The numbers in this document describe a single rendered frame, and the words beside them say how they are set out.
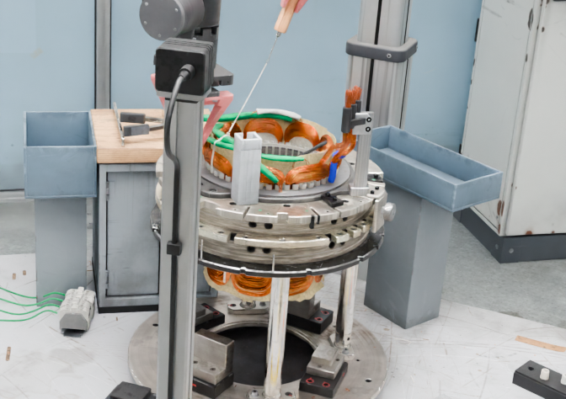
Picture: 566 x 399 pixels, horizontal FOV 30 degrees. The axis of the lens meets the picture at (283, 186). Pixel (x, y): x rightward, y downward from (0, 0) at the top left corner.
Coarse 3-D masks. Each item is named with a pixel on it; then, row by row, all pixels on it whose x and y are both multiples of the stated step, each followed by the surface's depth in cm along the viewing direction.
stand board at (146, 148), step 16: (96, 112) 175; (112, 112) 175; (144, 112) 176; (160, 112) 177; (208, 112) 179; (96, 128) 167; (112, 128) 168; (96, 144) 161; (112, 144) 161; (128, 144) 162; (144, 144) 162; (160, 144) 163; (112, 160) 160; (128, 160) 161; (144, 160) 161
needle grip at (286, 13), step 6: (294, 0) 138; (288, 6) 138; (294, 6) 138; (282, 12) 139; (288, 12) 138; (282, 18) 139; (288, 18) 139; (276, 24) 139; (282, 24) 139; (288, 24) 139; (282, 30) 139
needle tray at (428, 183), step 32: (384, 128) 178; (384, 160) 166; (416, 160) 175; (448, 160) 170; (416, 192) 162; (448, 192) 157; (480, 192) 160; (384, 224) 171; (416, 224) 165; (448, 224) 170; (384, 256) 173; (416, 256) 167; (384, 288) 174; (416, 288) 170; (416, 320) 173
